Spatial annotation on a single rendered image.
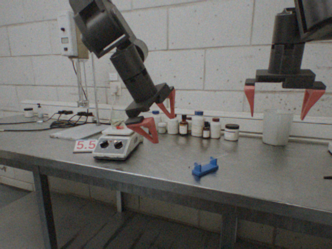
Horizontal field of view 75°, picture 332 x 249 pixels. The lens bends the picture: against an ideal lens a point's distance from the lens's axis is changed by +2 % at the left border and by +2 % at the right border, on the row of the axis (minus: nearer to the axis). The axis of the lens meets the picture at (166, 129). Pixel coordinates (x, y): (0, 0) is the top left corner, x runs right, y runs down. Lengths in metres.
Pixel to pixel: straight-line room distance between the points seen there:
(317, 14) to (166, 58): 1.00
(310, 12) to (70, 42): 1.01
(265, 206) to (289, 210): 0.05
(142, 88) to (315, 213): 0.50
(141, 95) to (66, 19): 0.83
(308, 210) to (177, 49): 1.01
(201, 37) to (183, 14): 0.16
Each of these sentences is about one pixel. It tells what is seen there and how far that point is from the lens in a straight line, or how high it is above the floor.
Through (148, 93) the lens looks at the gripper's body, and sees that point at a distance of 0.46.
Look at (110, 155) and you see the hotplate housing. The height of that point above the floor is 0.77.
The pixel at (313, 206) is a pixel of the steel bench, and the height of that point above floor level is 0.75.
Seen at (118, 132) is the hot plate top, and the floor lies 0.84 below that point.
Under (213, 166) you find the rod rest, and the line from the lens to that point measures 0.75.
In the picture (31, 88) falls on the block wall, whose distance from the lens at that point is 2.06.
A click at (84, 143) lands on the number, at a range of 0.98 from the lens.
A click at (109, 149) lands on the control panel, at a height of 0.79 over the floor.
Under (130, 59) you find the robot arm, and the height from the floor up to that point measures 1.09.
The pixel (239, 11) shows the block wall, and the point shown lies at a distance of 1.28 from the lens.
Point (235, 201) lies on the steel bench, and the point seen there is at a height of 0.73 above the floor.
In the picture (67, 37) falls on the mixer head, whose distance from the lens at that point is 1.22.
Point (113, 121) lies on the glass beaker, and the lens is 0.92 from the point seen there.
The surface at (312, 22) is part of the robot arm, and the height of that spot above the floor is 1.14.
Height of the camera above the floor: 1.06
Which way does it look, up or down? 14 degrees down
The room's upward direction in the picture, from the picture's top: straight up
